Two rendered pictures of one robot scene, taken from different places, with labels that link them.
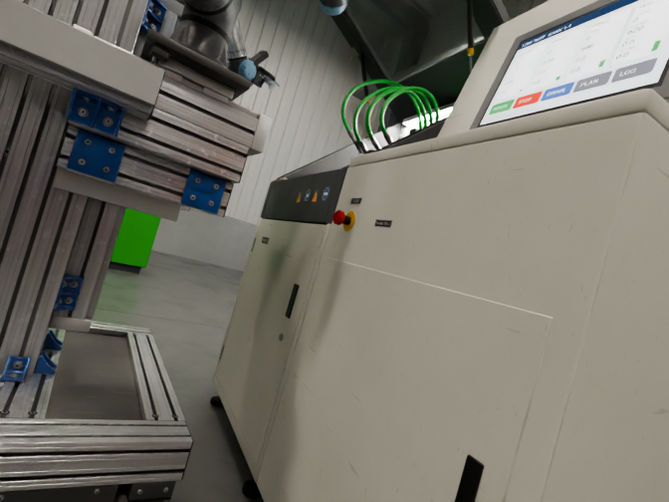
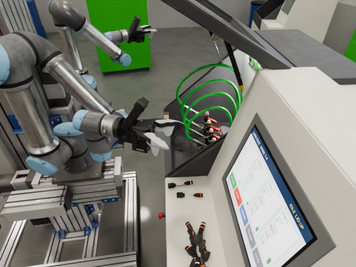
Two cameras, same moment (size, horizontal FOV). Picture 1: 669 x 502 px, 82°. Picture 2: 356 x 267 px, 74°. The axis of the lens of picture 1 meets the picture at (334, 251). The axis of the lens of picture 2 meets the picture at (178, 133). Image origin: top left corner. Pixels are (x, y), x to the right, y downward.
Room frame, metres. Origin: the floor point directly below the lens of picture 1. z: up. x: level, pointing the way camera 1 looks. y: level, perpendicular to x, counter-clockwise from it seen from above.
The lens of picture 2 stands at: (0.34, -0.35, 1.89)
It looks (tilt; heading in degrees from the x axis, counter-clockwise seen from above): 38 degrees down; 24
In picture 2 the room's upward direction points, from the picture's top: straight up
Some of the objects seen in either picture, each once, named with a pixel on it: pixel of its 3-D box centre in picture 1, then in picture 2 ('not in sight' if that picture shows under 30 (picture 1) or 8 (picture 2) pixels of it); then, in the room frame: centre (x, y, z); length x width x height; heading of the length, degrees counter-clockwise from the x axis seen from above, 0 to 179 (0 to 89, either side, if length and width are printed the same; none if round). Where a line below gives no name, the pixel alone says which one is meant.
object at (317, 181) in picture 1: (299, 199); (167, 147); (1.37, 0.17, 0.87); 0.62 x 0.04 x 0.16; 27
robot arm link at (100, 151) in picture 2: not in sight; (101, 142); (0.83, 0.16, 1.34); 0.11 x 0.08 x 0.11; 6
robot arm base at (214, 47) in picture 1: (199, 50); (77, 155); (0.91, 0.44, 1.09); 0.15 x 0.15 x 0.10
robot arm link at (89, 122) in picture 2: not in sight; (92, 123); (0.81, 0.16, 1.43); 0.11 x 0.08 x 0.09; 96
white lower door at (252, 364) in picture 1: (260, 315); not in sight; (1.36, 0.19, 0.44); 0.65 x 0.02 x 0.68; 27
